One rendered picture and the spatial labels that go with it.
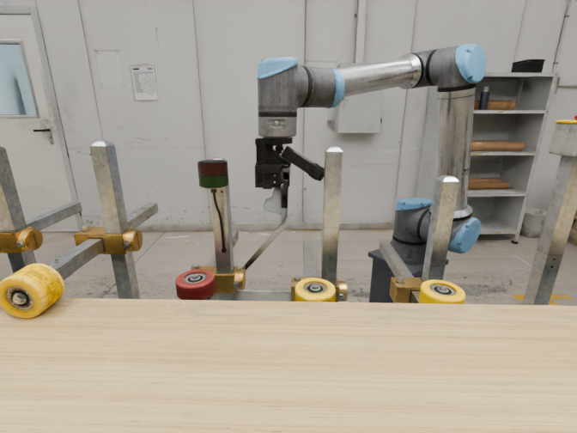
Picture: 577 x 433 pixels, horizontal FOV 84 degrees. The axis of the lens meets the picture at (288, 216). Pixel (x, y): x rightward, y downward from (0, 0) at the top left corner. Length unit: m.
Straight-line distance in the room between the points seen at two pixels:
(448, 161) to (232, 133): 2.42
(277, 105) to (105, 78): 3.05
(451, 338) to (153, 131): 3.26
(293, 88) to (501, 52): 3.32
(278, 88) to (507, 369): 0.63
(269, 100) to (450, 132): 0.71
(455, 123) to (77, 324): 1.16
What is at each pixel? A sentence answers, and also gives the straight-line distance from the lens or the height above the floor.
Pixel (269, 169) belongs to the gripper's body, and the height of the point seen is 1.11.
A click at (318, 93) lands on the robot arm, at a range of 0.78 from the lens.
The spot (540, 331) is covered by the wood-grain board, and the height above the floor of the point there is 0.90.
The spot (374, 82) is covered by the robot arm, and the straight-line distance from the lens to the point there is 1.11.
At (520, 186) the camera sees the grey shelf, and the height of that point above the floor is 0.55.
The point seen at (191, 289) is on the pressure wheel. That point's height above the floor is 0.90.
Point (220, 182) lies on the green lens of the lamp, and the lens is 0.65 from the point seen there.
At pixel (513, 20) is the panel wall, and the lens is 4.01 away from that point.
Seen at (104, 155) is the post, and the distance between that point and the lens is 0.79.
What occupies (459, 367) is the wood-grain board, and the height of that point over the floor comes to 0.90.
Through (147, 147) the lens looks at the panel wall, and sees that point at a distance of 3.56.
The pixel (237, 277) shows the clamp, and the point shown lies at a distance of 0.78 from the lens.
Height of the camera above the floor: 1.24
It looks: 18 degrees down
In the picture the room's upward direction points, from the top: straight up
